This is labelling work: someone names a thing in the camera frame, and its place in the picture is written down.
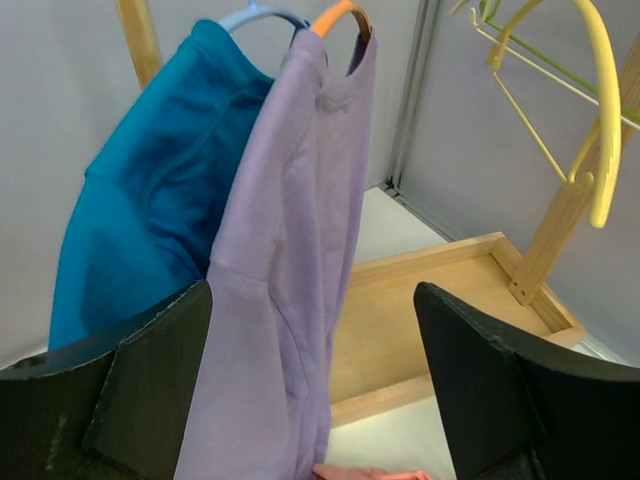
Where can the pink t shirt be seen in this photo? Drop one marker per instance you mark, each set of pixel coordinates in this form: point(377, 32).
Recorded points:
point(331, 472)

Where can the light blue hanger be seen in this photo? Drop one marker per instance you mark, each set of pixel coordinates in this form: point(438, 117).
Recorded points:
point(254, 11)

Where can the orange brown hanger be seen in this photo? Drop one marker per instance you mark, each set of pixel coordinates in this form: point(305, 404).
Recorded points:
point(328, 19)

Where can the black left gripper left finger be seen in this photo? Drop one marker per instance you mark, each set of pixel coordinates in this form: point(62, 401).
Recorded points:
point(109, 406)

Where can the blue t shirt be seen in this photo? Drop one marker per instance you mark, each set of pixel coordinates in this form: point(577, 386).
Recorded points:
point(153, 198)

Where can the lime green hanger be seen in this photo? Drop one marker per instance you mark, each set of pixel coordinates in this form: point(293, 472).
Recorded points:
point(488, 10)

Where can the lilac t shirt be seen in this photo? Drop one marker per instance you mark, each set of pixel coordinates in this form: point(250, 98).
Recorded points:
point(279, 269)

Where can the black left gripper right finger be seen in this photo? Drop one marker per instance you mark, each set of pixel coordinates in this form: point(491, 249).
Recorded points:
point(516, 406)

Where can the white hanger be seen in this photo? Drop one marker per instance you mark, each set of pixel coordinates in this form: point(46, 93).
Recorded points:
point(629, 122)

